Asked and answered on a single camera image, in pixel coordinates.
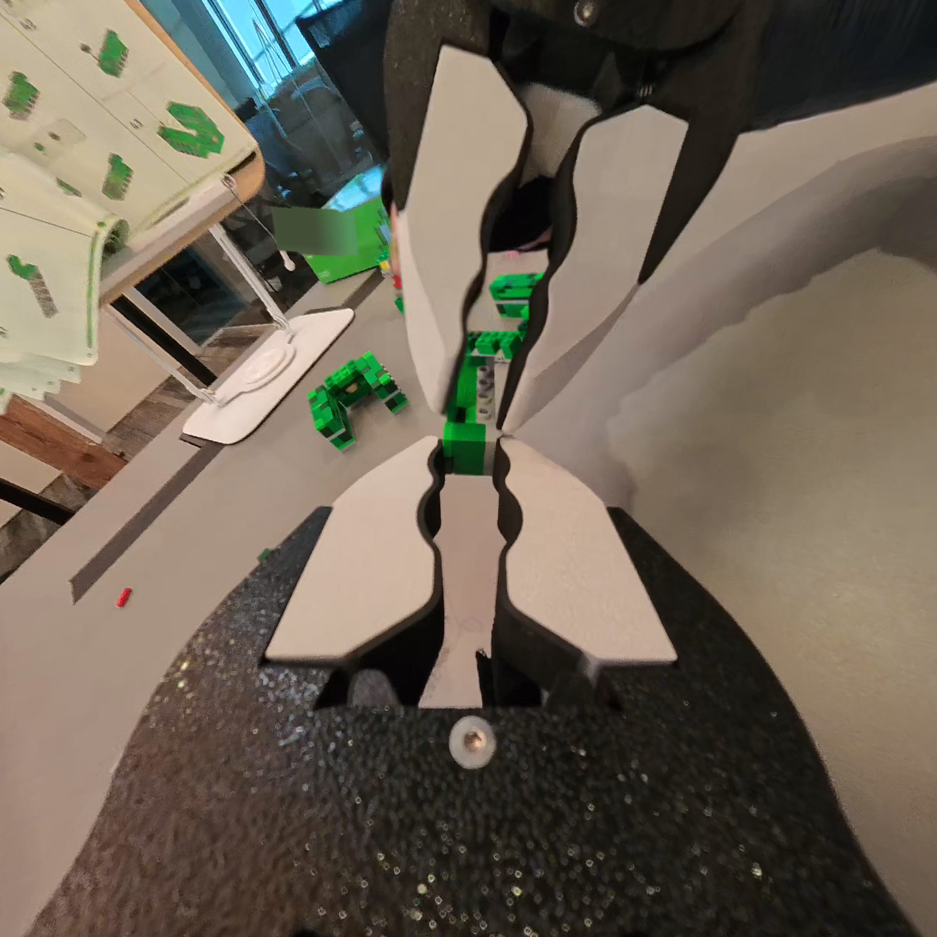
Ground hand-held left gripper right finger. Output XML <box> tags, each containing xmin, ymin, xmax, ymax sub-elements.
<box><xmin>492</xmin><ymin>435</ymin><xmax>679</xmax><ymax>669</ymax></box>

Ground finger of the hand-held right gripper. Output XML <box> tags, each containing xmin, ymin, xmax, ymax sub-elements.
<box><xmin>498</xmin><ymin>99</ymin><xmax>691</xmax><ymax>431</ymax></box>
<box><xmin>397</xmin><ymin>42</ymin><xmax>531</xmax><ymax>416</ymax></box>

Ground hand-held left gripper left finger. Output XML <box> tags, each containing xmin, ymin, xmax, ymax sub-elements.
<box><xmin>262</xmin><ymin>435</ymin><xmax>448</xmax><ymax>671</ymax></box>

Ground green toy brick build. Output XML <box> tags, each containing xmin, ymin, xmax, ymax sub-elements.
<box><xmin>445</xmin><ymin>271</ymin><xmax>547</xmax><ymax>478</ymax></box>

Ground green cardboard box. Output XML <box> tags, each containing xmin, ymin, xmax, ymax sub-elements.
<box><xmin>300</xmin><ymin>193</ymin><xmax>393</xmax><ymax>285</ymax></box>

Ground green toy brick arch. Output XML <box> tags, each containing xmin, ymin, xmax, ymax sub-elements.
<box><xmin>307</xmin><ymin>353</ymin><xmax>409</xmax><ymax>450</ymax></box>

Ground white book stand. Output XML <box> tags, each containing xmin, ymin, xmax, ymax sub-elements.
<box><xmin>99</xmin><ymin>0</ymin><xmax>357</xmax><ymax>446</ymax></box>

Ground white instruction booklet green prints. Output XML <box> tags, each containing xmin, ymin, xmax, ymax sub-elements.
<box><xmin>0</xmin><ymin>0</ymin><xmax>257</xmax><ymax>400</ymax></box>

